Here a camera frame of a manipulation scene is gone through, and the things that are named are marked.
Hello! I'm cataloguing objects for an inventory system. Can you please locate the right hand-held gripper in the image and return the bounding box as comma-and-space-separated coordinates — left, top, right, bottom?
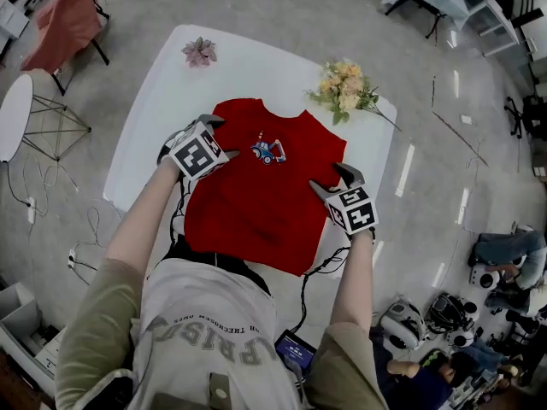
308, 162, 380, 241

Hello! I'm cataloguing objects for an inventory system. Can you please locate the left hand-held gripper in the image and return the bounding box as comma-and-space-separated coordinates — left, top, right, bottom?
156, 114, 241, 183

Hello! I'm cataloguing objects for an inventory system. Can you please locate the red t-shirt with print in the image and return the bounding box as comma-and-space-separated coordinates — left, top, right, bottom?
183, 97, 348, 277

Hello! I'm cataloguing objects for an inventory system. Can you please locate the person's right forearm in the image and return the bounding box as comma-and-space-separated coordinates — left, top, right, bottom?
331, 228, 376, 332

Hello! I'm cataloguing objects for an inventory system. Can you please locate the person's left forearm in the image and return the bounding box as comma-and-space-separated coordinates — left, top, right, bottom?
104, 160, 180, 272

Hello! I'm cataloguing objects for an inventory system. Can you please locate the pink artificial flower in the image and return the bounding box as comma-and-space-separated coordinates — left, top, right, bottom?
180, 36, 218, 68

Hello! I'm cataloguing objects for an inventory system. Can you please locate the yellow artificial flower bouquet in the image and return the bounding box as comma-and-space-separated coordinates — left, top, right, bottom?
303, 59, 403, 132

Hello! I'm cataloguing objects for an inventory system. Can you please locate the white round helmet device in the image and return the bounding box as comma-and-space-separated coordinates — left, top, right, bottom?
468, 266, 501, 290
379, 300, 429, 351

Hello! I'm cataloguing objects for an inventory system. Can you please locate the black device with blue screen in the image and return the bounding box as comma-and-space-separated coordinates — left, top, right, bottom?
273, 329, 318, 373

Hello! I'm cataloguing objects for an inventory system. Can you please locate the pink armchair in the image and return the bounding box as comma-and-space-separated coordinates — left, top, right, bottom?
20, 0, 111, 97

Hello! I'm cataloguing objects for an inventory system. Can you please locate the black office chair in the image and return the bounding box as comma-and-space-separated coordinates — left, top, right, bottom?
503, 94, 547, 140

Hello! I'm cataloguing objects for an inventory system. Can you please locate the white oval side table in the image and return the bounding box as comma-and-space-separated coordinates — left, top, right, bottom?
0, 73, 92, 164

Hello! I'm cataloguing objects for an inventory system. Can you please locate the white glass-door cabinet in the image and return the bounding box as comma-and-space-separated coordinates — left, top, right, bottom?
459, 0, 521, 57

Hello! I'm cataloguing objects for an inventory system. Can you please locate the white filing cabinet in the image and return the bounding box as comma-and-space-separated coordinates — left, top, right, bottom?
0, 0, 29, 40

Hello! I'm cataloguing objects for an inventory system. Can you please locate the white open storage bin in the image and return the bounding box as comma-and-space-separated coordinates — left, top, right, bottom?
0, 282, 43, 337

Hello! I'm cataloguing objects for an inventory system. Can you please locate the small white drawer organizer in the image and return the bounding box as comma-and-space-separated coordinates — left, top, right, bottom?
33, 326, 66, 378

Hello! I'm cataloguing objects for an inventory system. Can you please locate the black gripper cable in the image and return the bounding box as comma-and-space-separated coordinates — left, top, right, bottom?
294, 245, 352, 337
168, 179, 191, 249

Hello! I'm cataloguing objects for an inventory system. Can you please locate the black headset with cables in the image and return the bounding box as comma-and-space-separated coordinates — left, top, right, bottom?
426, 292, 480, 349

